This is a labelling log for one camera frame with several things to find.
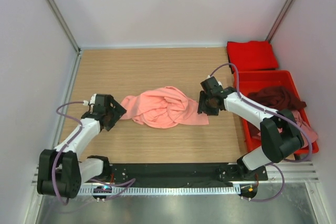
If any dusty pink t shirt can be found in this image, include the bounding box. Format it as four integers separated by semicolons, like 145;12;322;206
251;110;319;146

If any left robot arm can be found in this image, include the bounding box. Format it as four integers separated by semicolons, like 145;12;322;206
37;94;127;204

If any right corner aluminium post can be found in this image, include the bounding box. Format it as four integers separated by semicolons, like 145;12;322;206
266;0;295;43

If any red plastic bin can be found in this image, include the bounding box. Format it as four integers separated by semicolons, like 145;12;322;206
233;70;320;154

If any corner aluminium post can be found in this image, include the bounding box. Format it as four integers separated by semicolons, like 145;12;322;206
266;0;295;43
45;0;80;54

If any dark maroon t shirt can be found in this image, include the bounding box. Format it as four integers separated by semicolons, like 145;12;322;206
247;86;307;111

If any aluminium frame rail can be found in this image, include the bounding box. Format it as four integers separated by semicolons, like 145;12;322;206
31;163;320;186

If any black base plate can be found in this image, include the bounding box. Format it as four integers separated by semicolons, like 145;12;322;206
93;163;268;188

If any salmon pink t shirt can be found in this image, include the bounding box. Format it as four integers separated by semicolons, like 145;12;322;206
121;86;209;129

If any left corner aluminium post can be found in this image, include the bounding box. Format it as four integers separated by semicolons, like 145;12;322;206
45;0;80;54

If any slotted cable duct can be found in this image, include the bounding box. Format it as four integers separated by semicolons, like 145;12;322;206
78;186;240;196

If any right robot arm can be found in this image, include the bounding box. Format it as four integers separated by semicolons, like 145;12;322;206
197;76;304;180

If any folded red t shirt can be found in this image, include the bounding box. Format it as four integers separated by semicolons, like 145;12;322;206
226;41;279;71

